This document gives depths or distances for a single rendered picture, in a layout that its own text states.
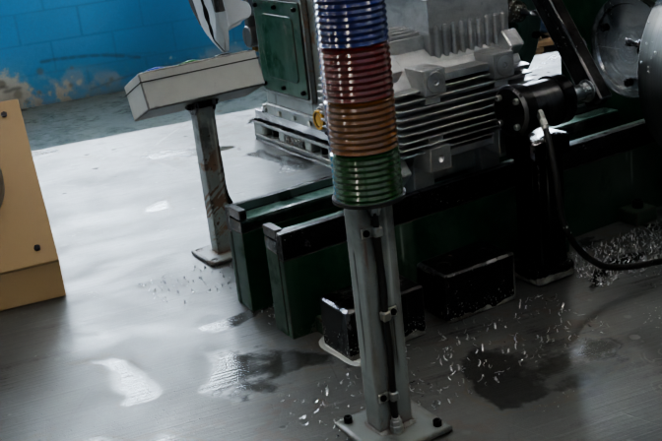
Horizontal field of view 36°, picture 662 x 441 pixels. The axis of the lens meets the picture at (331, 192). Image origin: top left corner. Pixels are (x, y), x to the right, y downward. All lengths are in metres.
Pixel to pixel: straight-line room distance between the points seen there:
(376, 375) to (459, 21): 0.48
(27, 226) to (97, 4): 5.47
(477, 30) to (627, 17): 0.32
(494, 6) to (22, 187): 0.67
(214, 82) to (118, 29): 5.52
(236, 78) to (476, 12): 0.34
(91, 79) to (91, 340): 5.67
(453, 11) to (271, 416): 0.52
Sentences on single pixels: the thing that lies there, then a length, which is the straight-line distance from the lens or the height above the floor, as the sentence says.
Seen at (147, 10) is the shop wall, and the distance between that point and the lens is 6.88.
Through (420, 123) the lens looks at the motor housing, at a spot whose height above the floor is 1.02.
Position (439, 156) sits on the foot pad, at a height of 0.97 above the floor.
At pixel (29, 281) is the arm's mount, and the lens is 1.38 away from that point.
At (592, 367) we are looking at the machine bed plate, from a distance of 1.06.
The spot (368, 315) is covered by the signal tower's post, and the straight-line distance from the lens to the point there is 0.90.
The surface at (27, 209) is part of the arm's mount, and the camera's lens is 1.41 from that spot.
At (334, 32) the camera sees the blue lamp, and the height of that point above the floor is 1.18.
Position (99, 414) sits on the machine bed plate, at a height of 0.80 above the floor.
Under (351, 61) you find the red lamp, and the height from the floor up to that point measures 1.16.
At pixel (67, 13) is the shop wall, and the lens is 6.81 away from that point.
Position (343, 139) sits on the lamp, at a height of 1.09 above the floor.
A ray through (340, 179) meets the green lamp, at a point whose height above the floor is 1.05.
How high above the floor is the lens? 1.31
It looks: 18 degrees down
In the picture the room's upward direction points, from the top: 7 degrees counter-clockwise
